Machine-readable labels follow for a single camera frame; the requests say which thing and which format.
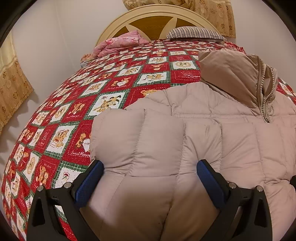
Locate beige quilted puffer jacket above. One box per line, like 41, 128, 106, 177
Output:
82, 50, 295, 240

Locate red teddy bear bedspread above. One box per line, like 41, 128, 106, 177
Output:
1, 40, 295, 240

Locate red cloth at bedside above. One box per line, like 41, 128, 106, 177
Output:
226, 42, 246, 54

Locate floral folded cloth pile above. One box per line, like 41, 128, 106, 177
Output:
80, 54, 93, 68

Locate striped pillow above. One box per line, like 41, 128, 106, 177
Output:
166, 26, 227, 42

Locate window right gold curtain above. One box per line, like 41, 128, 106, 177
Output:
183, 0, 236, 38

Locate window gold curtain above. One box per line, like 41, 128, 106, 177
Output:
183, 0, 236, 38
122, 0, 186, 11

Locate pink folded blanket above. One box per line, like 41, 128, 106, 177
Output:
91, 30, 149, 58

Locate window left gold curtain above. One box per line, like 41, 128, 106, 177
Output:
122, 0, 186, 11

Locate cream arched wooden headboard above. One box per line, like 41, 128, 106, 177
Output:
97, 4, 218, 44

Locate left wall gold curtain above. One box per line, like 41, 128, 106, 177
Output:
0, 32, 34, 129

